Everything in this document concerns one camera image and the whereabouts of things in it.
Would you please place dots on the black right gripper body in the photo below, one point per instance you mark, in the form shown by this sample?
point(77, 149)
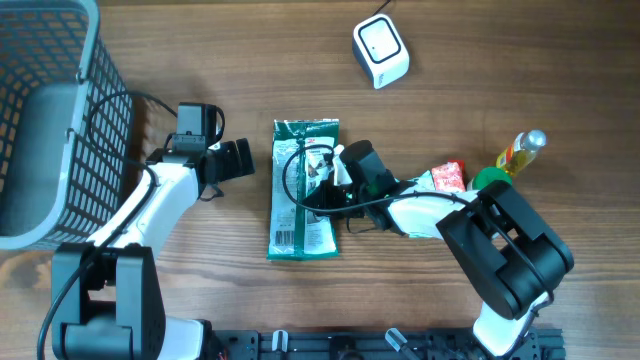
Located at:
point(341, 196)

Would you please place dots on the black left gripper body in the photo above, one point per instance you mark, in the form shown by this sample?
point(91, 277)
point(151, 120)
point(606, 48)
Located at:
point(227, 160)

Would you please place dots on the green 3M gloves package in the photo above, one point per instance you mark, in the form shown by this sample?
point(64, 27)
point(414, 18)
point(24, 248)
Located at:
point(295, 233)

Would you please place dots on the orange small carton box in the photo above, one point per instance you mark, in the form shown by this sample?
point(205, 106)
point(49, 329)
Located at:
point(448, 178)

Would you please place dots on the green lid jar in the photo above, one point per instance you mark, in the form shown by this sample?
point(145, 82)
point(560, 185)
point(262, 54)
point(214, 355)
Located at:
point(486, 176)

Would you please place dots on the yellow oil bottle silver cap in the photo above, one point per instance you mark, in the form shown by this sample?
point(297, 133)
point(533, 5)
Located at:
point(521, 152)

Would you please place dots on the mint green wipes packet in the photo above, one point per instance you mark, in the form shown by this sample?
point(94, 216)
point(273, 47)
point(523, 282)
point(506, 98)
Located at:
point(422, 182)

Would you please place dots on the red stick sachet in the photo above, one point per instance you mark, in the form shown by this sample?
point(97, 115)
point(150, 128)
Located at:
point(460, 164)

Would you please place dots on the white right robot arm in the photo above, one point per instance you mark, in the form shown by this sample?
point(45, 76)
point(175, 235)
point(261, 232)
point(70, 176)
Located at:
point(511, 256)

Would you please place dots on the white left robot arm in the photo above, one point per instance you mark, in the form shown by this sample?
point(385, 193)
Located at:
point(106, 297)

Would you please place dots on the white barcode scanner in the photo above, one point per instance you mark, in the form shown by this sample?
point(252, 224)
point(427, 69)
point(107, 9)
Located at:
point(380, 50)

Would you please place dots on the grey plastic shopping basket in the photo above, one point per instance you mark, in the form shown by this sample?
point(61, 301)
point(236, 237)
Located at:
point(66, 124)

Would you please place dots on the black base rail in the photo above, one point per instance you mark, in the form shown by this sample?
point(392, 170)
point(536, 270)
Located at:
point(447, 343)

